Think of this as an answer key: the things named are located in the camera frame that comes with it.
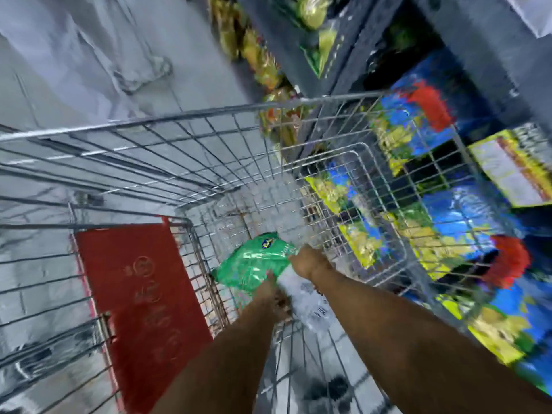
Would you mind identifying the person's left hand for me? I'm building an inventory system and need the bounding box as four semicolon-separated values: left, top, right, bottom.
254;271;292;323

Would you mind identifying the person's right hand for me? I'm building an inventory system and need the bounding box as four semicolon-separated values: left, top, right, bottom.
288;244;332;281

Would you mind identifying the green snack packet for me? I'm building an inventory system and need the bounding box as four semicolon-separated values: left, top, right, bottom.
211;233;333;333

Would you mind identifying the person's left forearm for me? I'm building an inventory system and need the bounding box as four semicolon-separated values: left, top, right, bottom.
150;297;285;414

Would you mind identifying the person's right forearm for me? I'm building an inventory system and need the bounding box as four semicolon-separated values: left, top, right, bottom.
308;265;552;414

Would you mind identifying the red cart seat flap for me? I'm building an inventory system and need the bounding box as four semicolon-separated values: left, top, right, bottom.
72;216;215;414

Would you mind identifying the row of blue snack bags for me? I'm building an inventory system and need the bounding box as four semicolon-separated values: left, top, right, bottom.
304;49;552;395

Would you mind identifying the row of yellow snack bags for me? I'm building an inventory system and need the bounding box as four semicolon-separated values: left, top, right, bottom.
206;0;309;149

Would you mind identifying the yellow white snack box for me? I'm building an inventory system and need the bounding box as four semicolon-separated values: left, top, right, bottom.
468;123;552;208

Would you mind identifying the green yellow snack bag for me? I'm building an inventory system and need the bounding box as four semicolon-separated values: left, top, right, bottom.
290;0;339;79

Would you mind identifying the dark store shelf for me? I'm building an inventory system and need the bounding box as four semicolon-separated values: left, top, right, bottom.
235;0;552;138

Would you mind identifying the metal wire shopping cart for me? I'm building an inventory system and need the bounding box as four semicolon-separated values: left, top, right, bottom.
0;91;524;414

